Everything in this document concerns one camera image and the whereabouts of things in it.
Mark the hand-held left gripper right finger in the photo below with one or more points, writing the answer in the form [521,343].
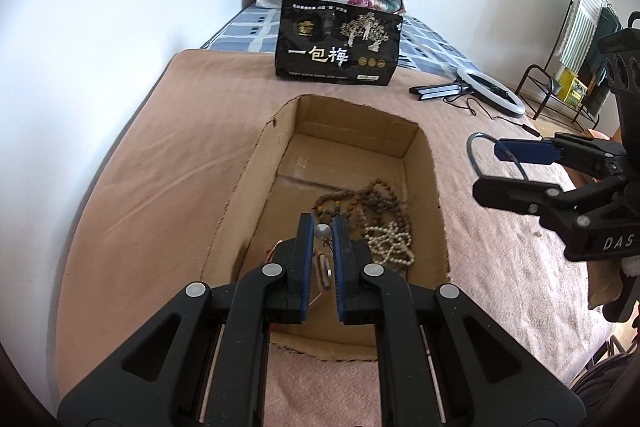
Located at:
[342,267]

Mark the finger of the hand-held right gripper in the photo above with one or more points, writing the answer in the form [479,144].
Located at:
[520,151]
[505,194]

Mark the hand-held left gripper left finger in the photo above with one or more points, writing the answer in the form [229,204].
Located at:
[302,267]

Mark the blue bangle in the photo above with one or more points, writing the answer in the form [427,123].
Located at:
[472,157]

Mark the cardboard box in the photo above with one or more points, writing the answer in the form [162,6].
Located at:
[350,147]

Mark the dark hanging clothes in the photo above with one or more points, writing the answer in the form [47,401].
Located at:
[600,77]

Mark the yellow box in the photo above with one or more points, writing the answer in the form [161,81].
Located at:
[572,89]

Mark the black metal clothes rack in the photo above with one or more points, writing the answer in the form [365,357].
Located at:
[535,87]

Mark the striped hanging towel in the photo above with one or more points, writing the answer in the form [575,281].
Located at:
[582,22]

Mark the black folded tripod stand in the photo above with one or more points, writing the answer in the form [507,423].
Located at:
[435,91]

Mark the brown blanket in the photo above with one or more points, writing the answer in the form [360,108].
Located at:
[150,187]

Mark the black printed snack bag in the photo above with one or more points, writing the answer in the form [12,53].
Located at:
[340,42]

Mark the white pillow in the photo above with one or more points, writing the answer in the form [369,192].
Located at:
[267,3]

